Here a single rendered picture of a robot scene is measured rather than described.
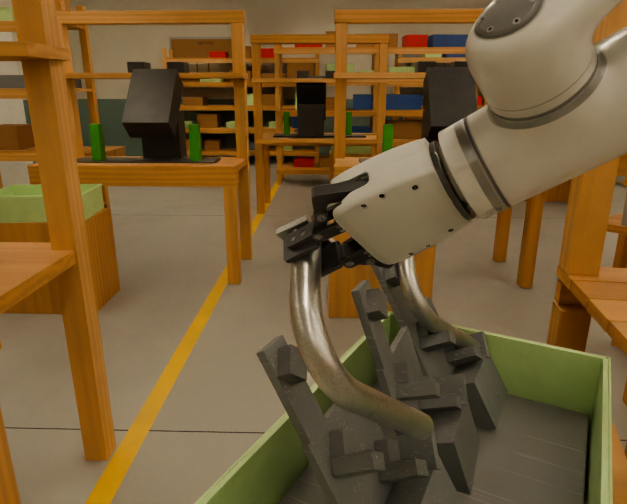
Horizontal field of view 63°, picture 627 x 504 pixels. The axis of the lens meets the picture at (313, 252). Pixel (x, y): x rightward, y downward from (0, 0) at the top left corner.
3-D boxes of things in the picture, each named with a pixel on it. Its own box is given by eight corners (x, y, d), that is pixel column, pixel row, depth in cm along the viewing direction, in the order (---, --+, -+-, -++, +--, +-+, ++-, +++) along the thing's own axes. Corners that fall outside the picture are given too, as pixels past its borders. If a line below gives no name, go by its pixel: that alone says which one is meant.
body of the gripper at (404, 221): (478, 179, 49) (379, 228, 54) (429, 108, 43) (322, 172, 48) (499, 237, 44) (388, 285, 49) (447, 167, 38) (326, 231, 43)
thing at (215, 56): (318, 164, 1026) (319, 45, 959) (170, 163, 1035) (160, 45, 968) (319, 160, 1077) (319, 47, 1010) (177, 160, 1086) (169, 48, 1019)
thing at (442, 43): (470, 186, 790) (484, 29, 723) (276, 185, 799) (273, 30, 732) (461, 180, 842) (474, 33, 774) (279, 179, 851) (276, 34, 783)
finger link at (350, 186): (405, 183, 45) (379, 224, 49) (322, 163, 43) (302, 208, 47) (407, 192, 44) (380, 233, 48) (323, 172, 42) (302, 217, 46)
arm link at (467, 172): (495, 162, 48) (466, 177, 50) (455, 99, 43) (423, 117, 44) (522, 227, 43) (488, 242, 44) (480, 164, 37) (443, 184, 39)
